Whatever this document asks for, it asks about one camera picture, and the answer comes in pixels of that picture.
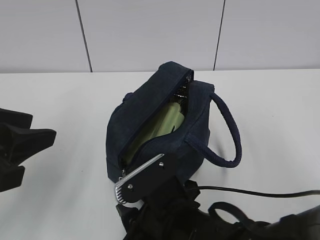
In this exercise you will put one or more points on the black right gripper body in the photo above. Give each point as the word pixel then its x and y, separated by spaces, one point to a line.
pixel 169 213

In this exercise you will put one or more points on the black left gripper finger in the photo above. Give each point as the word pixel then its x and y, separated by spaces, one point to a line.
pixel 28 142
pixel 11 178

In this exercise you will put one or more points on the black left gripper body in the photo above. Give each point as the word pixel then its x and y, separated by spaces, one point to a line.
pixel 10 121

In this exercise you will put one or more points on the green lidded glass container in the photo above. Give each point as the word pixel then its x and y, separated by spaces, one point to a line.
pixel 166 121

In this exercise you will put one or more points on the navy blue lunch bag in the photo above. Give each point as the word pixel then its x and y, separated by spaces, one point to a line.
pixel 172 82

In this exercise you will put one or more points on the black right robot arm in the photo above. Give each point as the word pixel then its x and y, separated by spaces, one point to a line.
pixel 228 222

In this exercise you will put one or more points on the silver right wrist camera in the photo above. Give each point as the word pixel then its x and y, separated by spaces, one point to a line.
pixel 141 182

